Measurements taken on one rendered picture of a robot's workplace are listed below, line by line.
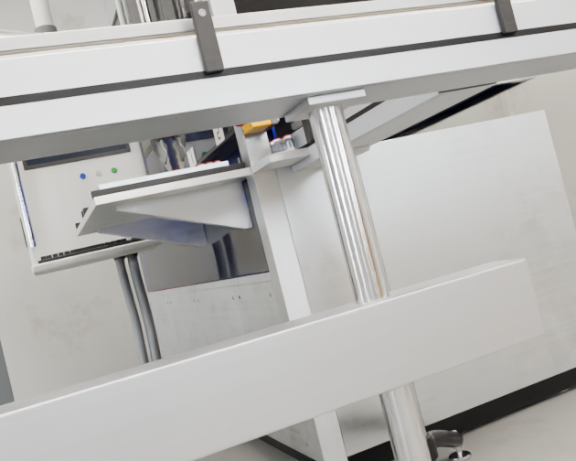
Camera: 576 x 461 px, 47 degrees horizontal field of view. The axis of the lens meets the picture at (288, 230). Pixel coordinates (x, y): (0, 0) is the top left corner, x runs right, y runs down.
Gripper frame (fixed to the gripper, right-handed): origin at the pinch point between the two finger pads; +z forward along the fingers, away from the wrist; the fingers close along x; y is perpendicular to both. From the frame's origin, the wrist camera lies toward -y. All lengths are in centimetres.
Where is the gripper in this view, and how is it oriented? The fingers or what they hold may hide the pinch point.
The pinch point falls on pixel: (175, 168)
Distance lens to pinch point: 183.2
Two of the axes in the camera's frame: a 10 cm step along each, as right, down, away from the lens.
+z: 2.4, 9.7, -0.3
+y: 3.5, -1.1, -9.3
